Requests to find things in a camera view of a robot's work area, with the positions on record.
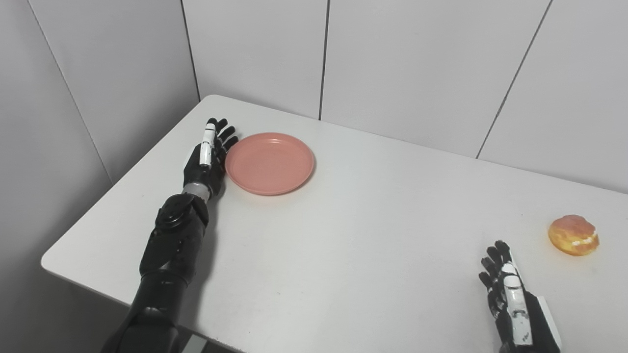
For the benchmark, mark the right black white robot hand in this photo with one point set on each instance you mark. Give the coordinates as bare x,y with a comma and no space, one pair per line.
517,304

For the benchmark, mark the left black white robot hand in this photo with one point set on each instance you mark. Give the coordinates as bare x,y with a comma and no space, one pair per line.
208,159

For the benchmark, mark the pink round plate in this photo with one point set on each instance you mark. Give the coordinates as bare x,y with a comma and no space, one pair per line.
270,163

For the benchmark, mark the golden cream puff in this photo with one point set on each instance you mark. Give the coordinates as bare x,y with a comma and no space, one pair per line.
573,235

